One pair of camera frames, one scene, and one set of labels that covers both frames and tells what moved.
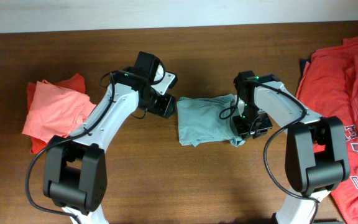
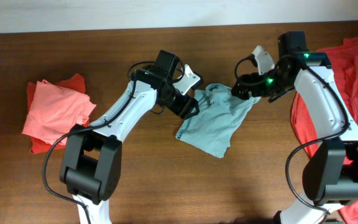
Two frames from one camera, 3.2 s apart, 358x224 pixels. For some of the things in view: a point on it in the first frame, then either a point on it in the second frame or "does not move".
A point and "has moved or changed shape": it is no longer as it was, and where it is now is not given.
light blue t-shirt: [199, 121] has moved or changed shape
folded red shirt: [76, 83] does not move
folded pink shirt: [56, 111] does not move
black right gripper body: [252, 123] → [266, 84]
